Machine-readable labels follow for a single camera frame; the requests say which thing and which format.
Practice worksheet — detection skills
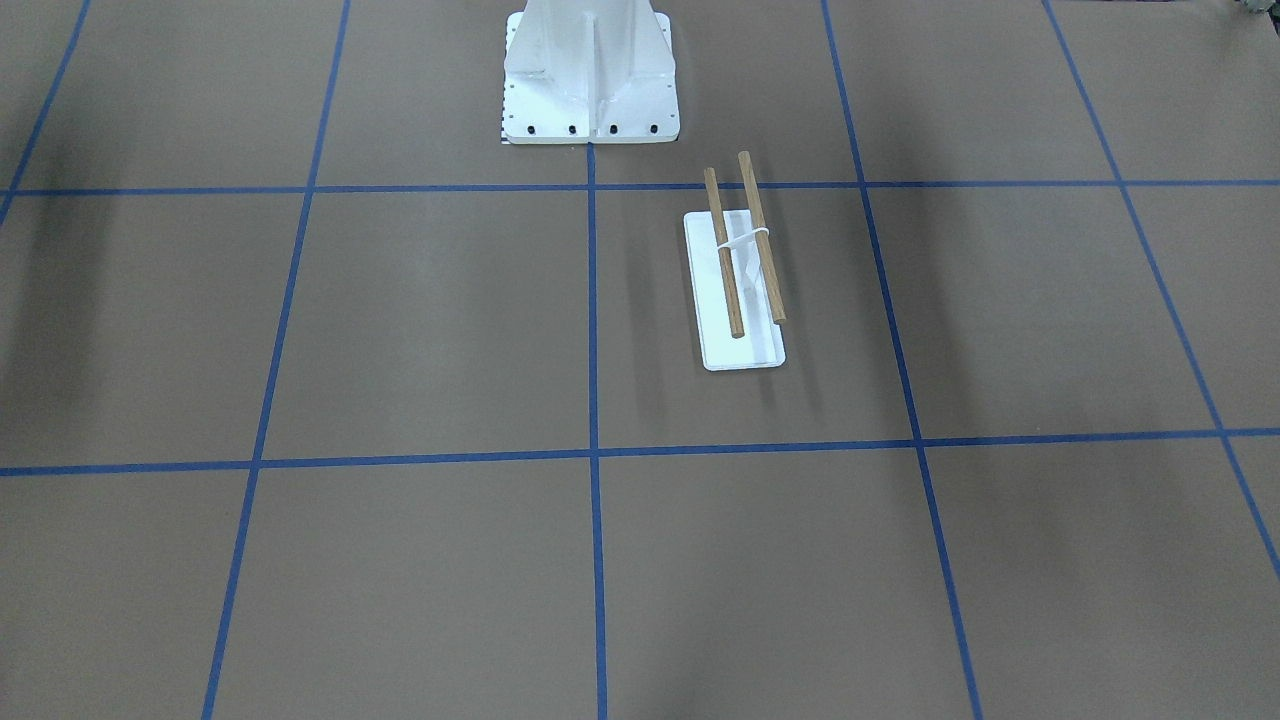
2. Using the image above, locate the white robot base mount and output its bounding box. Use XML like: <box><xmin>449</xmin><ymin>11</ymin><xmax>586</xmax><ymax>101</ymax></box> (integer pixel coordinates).
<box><xmin>500</xmin><ymin>1</ymin><xmax>681</xmax><ymax>145</ymax></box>

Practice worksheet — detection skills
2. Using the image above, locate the white rack with wooden rods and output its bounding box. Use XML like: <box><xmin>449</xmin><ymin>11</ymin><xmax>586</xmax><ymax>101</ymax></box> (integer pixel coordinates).
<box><xmin>684</xmin><ymin>150</ymin><xmax>788</xmax><ymax>373</ymax></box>

